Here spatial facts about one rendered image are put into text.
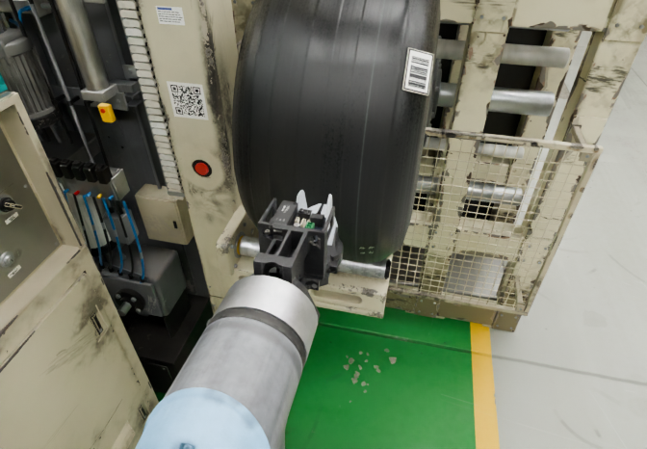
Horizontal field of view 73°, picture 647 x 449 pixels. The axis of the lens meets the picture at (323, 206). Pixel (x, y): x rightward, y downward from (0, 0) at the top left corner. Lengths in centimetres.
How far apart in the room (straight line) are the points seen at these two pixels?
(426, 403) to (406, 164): 130
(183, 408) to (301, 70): 47
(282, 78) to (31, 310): 71
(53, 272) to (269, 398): 84
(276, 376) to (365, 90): 42
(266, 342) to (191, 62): 64
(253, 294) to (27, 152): 73
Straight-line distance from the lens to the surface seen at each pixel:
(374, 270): 95
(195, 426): 31
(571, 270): 251
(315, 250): 45
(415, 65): 66
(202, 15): 85
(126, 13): 94
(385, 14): 68
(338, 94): 64
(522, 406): 194
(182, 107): 95
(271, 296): 38
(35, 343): 112
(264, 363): 34
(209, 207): 107
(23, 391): 114
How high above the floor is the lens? 160
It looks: 38 degrees down
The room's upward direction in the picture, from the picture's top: straight up
